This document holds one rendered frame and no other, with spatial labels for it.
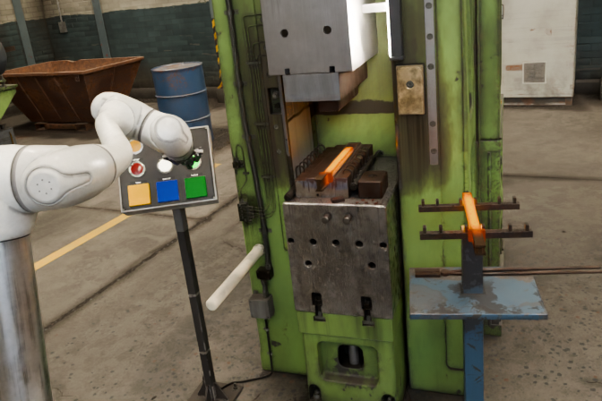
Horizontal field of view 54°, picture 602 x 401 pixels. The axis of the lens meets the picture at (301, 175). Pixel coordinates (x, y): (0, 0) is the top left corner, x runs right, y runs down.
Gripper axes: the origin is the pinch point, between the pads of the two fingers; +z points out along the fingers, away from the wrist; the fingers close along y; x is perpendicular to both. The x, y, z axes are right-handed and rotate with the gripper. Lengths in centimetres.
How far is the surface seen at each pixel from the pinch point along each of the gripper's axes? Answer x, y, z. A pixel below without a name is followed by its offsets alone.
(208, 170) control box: -0.3, 5.0, 13.2
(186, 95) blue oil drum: 182, -43, 421
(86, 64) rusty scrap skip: 335, -211, 649
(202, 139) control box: 11.5, 4.4, 13.2
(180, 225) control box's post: -15.9, -9.4, 31.4
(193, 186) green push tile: -5.7, -0.6, 12.5
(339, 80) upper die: 19, 53, -10
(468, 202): -28, 87, -13
